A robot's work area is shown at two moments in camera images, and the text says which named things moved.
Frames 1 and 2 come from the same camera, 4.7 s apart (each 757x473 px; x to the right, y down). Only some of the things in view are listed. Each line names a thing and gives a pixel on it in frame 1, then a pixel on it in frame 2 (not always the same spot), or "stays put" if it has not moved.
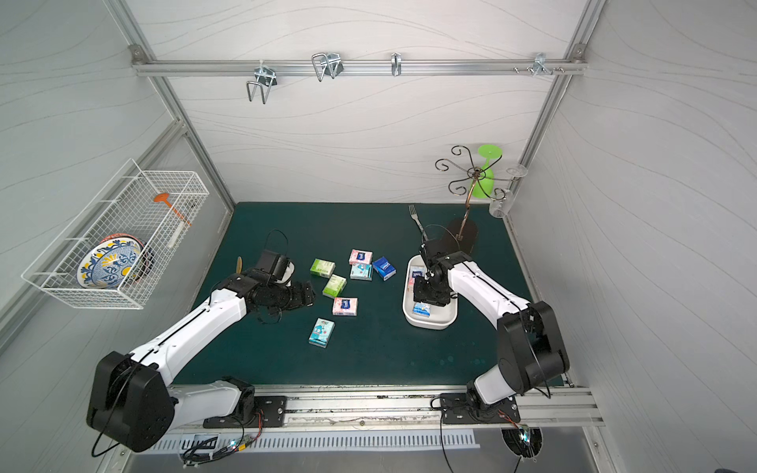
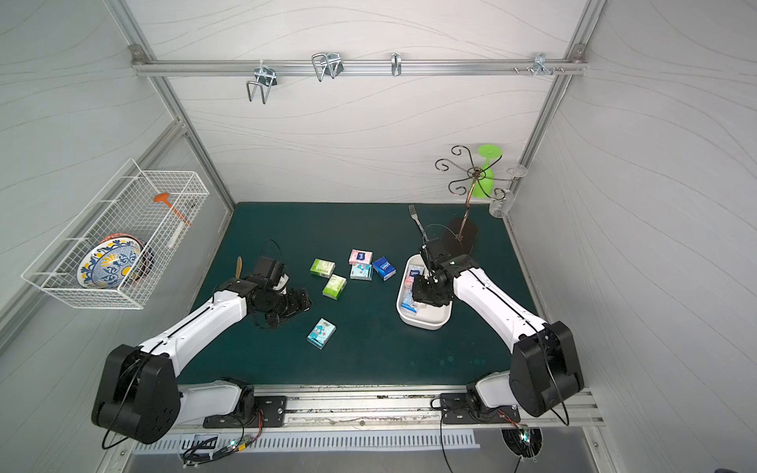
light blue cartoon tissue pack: x=422 y=308 to x=407 y=304
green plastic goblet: x=484 y=180 stays put
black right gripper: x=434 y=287 stays put
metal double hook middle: x=327 y=63 stays put
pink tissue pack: x=345 y=306 to x=408 y=287
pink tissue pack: x=415 y=272 stays put
